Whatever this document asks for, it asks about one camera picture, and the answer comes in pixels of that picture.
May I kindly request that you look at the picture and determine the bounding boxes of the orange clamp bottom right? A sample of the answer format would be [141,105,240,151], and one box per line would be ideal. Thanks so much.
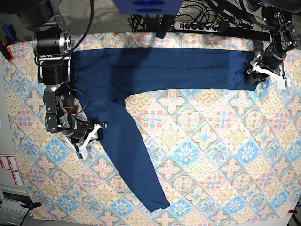
[288,209,298,214]

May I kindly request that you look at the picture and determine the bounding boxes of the black mount post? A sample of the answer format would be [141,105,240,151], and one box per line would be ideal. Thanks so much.
[156,15,175,39]

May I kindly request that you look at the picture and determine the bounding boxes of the black red table clamp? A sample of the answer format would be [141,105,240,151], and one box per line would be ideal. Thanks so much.
[0,41,13,62]

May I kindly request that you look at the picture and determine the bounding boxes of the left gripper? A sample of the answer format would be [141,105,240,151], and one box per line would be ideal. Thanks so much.
[246,44,287,86]

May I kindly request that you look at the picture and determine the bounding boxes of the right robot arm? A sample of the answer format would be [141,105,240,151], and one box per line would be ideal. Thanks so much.
[15,0,107,159]

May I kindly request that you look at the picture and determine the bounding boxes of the white power strip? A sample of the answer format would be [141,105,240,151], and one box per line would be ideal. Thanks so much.
[174,22,217,32]

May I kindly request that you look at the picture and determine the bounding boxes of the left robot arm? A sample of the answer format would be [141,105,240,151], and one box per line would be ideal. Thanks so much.
[246,0,301,89]

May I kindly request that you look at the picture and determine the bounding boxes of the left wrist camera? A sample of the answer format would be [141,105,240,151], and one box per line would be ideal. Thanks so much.
[277,78,291,90]

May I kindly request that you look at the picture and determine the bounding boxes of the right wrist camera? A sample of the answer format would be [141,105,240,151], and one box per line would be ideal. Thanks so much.
[76,149,89,160]

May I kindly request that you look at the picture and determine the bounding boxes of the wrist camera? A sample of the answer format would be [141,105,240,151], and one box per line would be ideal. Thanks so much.
[277,78,291,90]
[76,149,89,160]

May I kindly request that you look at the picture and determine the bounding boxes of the red white label stickers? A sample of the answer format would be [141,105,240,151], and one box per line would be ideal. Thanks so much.
[0,155,23,186]

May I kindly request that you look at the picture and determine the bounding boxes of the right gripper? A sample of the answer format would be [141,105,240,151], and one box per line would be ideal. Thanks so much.
[61,119,107,153]

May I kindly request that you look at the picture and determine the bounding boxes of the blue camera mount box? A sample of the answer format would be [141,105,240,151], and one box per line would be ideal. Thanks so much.
[113,0,184,15]

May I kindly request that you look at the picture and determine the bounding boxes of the blue long-sleeve T-shirt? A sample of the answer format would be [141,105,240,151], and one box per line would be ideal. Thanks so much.
[71,48,255,212]

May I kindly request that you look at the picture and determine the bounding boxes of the blue spring clamp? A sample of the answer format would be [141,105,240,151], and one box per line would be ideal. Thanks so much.
[2,24,20,45]

